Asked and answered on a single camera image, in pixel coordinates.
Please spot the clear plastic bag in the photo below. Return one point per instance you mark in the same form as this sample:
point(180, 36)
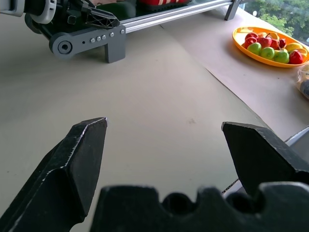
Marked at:
point(303, 82)

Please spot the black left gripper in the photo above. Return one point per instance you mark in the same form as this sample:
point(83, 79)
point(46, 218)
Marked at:
point(70, 14)

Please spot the green toy apple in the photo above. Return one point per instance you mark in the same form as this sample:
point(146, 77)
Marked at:
point(281, 57)
point(267, 53)
point(254, 48)

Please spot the beige paper table cover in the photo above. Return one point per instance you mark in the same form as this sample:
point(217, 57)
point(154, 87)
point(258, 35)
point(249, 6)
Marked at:
point(241, 79)

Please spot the orange oval plastic plate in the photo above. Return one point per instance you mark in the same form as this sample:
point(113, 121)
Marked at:
point(243, 49)

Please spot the silver metal table edge frame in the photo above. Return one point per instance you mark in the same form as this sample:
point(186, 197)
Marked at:
point(298, 137)

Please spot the orange toy fruit slice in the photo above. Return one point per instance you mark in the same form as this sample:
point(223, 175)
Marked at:
point(273, 35)
point(303, 51)
point(262, 33)

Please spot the yellow toy citrus fruit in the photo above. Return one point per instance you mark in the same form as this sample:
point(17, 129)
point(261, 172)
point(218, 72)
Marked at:
point(293, 46)

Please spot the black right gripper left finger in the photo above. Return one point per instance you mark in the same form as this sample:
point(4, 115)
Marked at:
point(65, 169)

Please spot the red toy apple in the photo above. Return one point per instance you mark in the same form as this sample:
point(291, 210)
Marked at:
point(296, 57)
point(248, 43)
point(275, 44)
point(264, 41)
point(251, 36)

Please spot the small dark red toy fruit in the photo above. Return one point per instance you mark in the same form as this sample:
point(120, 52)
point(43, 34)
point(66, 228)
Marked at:
point(282, 43)

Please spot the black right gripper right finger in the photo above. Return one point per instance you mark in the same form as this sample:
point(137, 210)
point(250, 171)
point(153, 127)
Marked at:
point(260, 154)

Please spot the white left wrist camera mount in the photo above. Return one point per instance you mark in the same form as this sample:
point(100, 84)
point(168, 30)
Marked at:
point(48, 10)

